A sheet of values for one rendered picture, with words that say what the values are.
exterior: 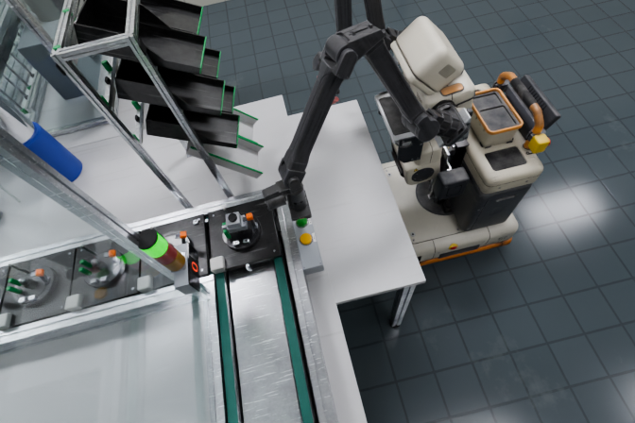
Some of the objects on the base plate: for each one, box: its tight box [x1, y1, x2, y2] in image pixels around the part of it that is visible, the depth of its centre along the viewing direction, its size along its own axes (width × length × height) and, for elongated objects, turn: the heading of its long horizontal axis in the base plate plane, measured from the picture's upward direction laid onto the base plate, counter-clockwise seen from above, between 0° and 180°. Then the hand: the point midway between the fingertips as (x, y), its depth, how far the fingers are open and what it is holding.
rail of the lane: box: [276, 198, 339, 423], centre depth 121 cm, size 6×89×11 cm, turn 17°
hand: (301, 216), depth 129 cm, fingers closed
